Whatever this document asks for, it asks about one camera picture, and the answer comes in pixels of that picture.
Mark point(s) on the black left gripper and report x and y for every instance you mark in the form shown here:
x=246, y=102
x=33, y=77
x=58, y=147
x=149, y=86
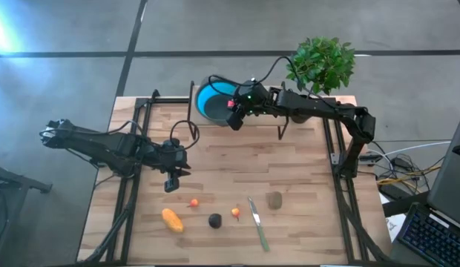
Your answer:
x=174, y=155

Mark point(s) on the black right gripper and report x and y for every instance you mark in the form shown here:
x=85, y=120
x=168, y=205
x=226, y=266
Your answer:
x=254, y=97

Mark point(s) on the small orange red tomato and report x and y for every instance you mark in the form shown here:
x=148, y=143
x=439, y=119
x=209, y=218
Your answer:
x=194, y=202

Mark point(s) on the blue collapsible bowl grey rim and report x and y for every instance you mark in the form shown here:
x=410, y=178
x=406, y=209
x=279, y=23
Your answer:
x=206, y=98

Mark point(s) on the dark avocado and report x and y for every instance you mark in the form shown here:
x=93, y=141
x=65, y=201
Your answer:
x=215, y=221

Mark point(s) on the small yellow red peach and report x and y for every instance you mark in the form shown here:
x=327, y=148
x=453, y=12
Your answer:
x=236, y=213

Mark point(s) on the brown kiwi fruit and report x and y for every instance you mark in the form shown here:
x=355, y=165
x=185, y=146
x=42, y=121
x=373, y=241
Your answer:
x=275, y=200

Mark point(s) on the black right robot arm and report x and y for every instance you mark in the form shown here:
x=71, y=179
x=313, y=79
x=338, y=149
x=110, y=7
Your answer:
x=311, y=105

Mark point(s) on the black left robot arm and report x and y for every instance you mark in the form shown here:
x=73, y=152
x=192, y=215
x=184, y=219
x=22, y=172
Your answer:
x=104, y=146

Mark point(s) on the wooden shelf riser black legs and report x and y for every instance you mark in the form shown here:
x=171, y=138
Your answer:
x=259, y=120

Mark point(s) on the green potted plant black pot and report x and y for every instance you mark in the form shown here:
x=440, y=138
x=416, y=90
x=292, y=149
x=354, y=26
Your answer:
x=321, y=63

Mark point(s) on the black furniture legs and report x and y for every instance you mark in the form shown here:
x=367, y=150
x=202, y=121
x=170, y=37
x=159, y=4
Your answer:
x=18, y=180

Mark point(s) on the small black power adapter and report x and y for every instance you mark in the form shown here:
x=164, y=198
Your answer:
x=401, y=163

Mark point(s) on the black power brick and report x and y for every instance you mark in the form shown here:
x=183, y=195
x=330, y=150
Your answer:
x=389, y=191

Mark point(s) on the black bar under laptop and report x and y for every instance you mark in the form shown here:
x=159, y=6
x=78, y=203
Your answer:
x=404, y=205

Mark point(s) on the white paper sheet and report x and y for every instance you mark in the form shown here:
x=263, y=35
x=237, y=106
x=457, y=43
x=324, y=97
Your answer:
x=395, y=226

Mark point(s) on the grey laptop blue backlit keyboard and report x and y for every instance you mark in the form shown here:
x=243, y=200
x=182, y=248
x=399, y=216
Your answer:
x=449, y=185

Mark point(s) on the black aluminium table frame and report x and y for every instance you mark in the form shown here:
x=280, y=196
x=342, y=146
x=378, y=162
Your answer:
x=170, y=100

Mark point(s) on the grey metal mounting bracket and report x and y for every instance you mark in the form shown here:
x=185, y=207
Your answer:
x=335, y=158

